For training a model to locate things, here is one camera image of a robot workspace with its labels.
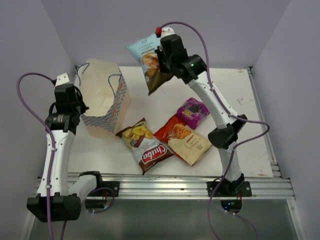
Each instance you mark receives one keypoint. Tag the light blue cassava chips bag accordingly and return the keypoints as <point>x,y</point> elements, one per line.
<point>144,51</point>

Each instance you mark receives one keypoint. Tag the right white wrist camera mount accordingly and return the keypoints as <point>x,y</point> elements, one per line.
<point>162,32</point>

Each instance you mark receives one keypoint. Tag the brown Chuba cassava chips bag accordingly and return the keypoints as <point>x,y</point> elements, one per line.
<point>146,149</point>

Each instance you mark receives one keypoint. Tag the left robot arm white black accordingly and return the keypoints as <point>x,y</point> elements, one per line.
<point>55,201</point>

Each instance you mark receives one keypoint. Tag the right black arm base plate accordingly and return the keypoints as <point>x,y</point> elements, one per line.
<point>238,188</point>

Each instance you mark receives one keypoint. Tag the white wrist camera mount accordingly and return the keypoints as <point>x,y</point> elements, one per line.
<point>62,79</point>
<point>162,32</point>

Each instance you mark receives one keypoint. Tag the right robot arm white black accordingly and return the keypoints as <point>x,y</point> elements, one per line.
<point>224,137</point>

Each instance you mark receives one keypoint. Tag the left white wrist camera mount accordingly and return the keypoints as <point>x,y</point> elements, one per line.
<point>62,79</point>

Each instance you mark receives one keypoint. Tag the aluminium mounting rail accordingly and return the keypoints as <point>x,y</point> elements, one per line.
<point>172,187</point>

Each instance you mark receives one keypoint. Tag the purple snack packet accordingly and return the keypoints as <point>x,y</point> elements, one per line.
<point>192,112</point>

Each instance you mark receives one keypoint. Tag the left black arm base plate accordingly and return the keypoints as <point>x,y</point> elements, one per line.
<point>113,186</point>

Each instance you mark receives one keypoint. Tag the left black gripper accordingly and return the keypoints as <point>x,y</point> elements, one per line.
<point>83,108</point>

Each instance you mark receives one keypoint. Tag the blue patterned paper bag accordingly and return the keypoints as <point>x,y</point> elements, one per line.
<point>106,93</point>

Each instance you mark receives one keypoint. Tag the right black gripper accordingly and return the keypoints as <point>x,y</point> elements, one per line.
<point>159,53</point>

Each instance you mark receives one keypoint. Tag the orange cream cassava chips bag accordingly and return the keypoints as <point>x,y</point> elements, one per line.
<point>185,142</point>

